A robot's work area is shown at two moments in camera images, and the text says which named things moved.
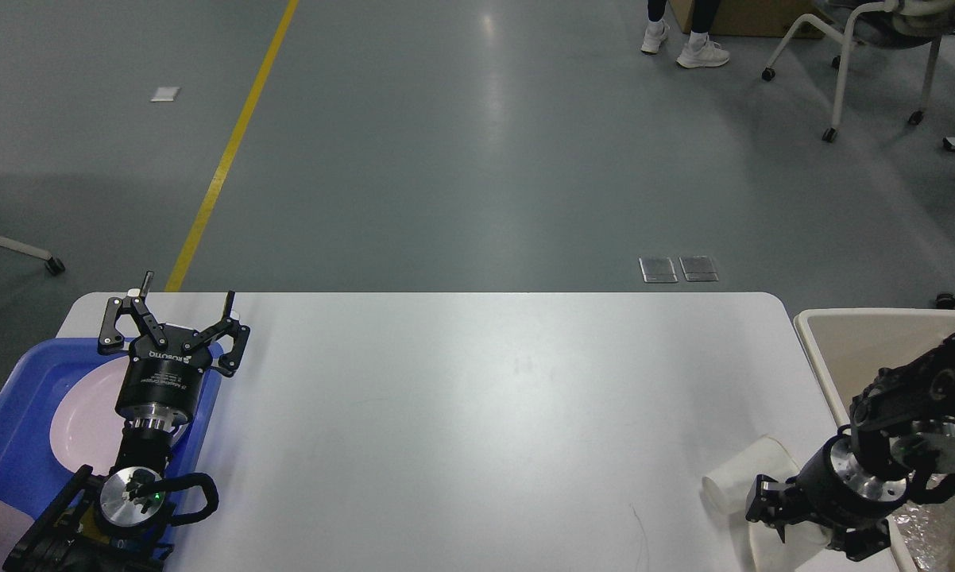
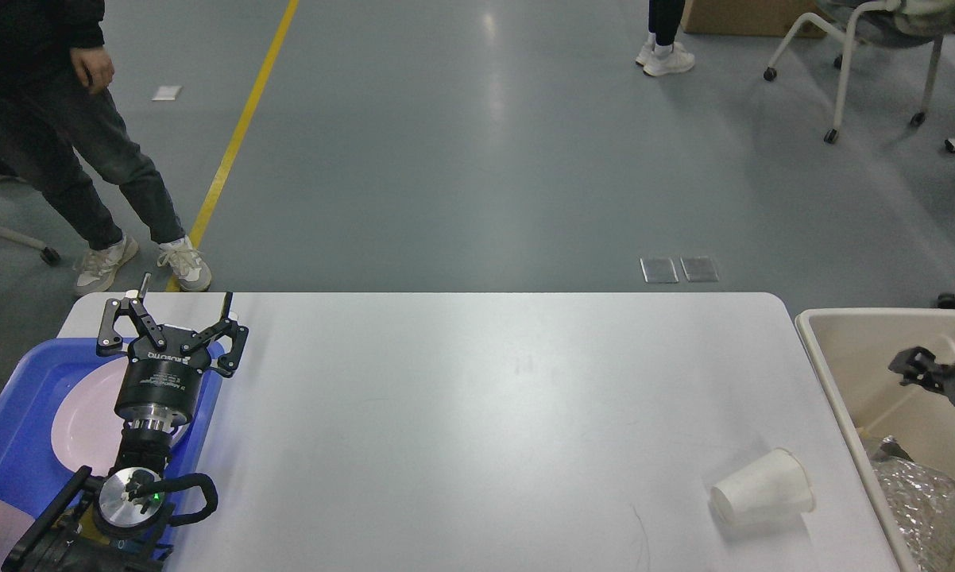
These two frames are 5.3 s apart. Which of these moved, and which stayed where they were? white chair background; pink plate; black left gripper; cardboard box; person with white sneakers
Moved: person with white sneakers
Stayed: white chair background; black left gripper; cardboard box; pink plate
